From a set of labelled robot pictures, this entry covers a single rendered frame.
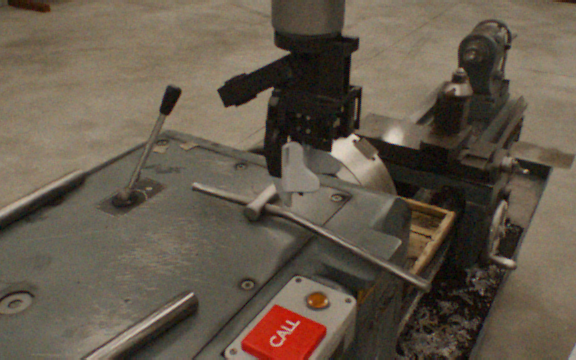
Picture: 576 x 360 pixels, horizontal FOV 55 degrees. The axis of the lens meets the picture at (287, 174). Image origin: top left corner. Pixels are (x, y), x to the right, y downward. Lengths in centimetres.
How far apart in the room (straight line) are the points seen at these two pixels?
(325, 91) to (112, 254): 31
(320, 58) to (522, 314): 211
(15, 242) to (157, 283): 20
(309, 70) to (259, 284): 23
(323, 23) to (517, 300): 219
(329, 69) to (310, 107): 4
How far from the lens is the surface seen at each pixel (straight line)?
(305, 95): 59
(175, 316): 56
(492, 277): 180
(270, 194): 71
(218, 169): 82
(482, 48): 200
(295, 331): 54
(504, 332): 246
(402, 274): 61
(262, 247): 65
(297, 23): 55
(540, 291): 272
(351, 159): 93
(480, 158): 154
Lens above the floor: 165
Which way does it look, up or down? 30 degrees down
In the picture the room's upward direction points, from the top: straight up
